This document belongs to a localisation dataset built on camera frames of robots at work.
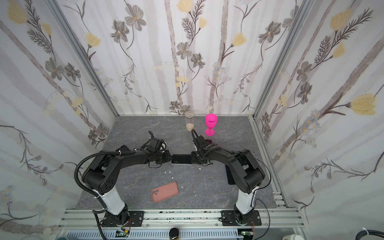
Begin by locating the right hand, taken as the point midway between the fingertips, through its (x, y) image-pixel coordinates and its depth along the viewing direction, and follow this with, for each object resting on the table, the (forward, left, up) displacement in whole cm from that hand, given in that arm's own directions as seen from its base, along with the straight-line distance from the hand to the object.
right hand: (189, 156), depth 92 cm
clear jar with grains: (+26, +1, +8) cm, 27 cm away
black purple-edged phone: (-6, +4, +9) cm, 11 cm away
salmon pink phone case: (-20, +13, -5) cm, 24 cm away
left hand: (+2, +12, -2) cm, 12 cm away
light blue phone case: (-3, +5, -4) cm, 7 cm away
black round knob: (-40, +5, +8) cm, 41 cm away
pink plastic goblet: (+24, -14, +8) cm, 29 cm away
